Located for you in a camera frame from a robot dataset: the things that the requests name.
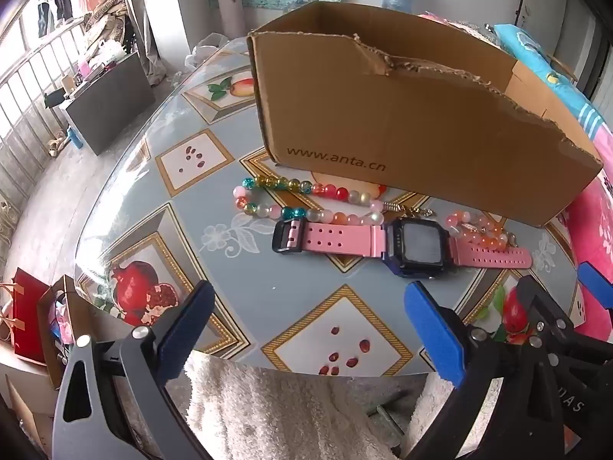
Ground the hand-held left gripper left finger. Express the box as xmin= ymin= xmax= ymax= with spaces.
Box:
xmin=52 ymin=280 xmax=216 ymax=460

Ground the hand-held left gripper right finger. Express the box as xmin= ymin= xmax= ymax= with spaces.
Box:
xmin=403 ymin=281 xmax=559 ymax=460

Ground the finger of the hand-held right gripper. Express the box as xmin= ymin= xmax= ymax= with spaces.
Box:
xmin=515 ymin=275 xmax=592 ymax=346
xmin=576 ymin=261 xmax=613 ymax=314

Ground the orange pink bead bracelet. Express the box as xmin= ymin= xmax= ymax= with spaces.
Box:
xmin=445 ymin=211 xmax=509 ymax=252

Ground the pink strap digital watch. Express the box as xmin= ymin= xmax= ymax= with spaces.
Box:
xmin=272 ymin=217 xmax=533 ymax=281

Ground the multicolour glass bead bracelet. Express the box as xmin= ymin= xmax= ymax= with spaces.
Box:
xmin=232 ymin=176 xmax=388 ymax=227

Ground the brown cardboard box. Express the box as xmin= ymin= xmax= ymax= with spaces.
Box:
xmin=246 ymin=1 xmax=604 ymax=228

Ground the pink floral blanket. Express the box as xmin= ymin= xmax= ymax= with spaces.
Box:
xmin=551 ymin=125 xmax=613 ymax=341

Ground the fruit print tablecloth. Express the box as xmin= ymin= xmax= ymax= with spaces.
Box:
xmin=74 ymin=37 xmax=587 ymax=377

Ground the brown paper bag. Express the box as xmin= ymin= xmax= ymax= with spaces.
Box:
xmin=37 ymin=275 xmax=97 ymax=389

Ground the red gift bag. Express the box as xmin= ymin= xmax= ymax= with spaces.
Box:
xmin=10 ymin=267 xmax=51 ymax=367

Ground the blue printed pillow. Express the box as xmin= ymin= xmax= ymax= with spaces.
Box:
xmin=493 ymin=23 xmax=613 ymax=140

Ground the grey cabinet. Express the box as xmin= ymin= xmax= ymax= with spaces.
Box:
xmin=62 ymin=50 xmax=158 ymax=156

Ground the white plastic bag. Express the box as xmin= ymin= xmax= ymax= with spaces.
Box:
xmin=184 ymin=33 xmax=231 ymax=70

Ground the grey patterned cloth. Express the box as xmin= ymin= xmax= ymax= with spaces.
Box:
xmin=416 ymin=10 xmax=499 ymax=41

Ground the metal window railing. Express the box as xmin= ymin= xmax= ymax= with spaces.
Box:
xmin=0 ymin=14 xmax=97 ymax=207

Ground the pile of clothes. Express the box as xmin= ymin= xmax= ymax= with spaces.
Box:
xmin=81 ymin=0 xmax=144 ymax=72

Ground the grey curtain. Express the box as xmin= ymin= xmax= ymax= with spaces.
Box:
xmin=122 ymin=0 xmax=166 ymax=87

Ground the white paper roll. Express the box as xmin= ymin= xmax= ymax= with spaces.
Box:
xmin=213 ymin=0 xmax=245 ymax=41

